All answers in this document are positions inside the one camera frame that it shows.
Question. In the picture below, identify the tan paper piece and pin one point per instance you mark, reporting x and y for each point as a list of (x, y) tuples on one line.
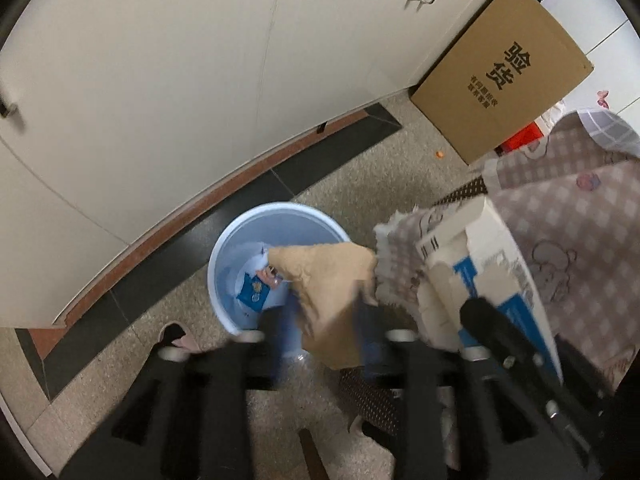
[(328, 279)]

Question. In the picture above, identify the brown cardboard box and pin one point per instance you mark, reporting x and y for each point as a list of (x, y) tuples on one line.
[(511, 65)]

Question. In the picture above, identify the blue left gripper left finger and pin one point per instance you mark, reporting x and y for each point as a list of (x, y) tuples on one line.
[(282, 338)]

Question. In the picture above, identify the white low cabinet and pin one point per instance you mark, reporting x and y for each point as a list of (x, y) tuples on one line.
[(117, 113)]

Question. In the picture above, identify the blue packet in bin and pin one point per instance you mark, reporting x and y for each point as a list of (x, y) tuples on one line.
[(261, 290)]

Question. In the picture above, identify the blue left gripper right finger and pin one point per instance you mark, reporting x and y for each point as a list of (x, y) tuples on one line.
[(377, 356)]

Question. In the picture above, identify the pink slipper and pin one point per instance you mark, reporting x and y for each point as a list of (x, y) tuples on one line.
[(176, 335)]

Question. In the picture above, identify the light blue trash bin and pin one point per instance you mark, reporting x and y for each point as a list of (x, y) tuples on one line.
[(242, 250)]

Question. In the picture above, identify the white blue cardboard box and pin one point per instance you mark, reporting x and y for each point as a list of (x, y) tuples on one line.
[(467, 252)]

